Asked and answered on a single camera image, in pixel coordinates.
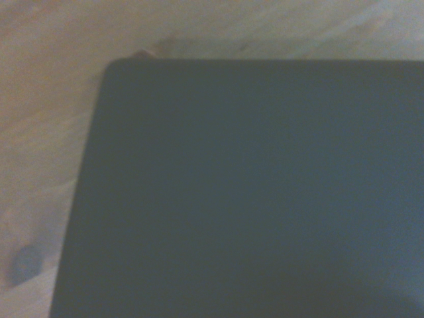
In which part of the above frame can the black laptop computer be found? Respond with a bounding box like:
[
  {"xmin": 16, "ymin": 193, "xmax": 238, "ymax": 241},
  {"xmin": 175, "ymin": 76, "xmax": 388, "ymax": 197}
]
[{"xmin": 48, "ymin": 58, "xmax": 424, "ymax": 318}]

